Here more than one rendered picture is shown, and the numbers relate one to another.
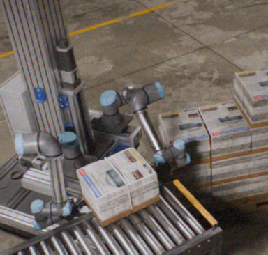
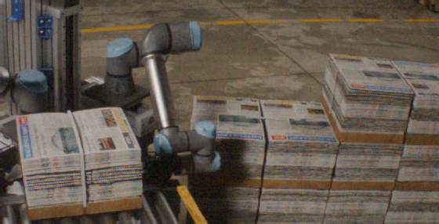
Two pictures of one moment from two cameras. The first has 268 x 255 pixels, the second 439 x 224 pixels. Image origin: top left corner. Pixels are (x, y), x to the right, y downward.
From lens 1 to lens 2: 1.12 m
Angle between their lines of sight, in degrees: 15
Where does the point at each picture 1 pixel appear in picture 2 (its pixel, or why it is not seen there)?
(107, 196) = (42, 160)
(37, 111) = (9, 40)
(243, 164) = (314, 204)
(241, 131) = (321, 142)
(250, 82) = (350, 68)
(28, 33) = not seen: outside the picture
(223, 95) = not seen: hidden behind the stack
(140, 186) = (107, 165)
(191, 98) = not seen: hidden behind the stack
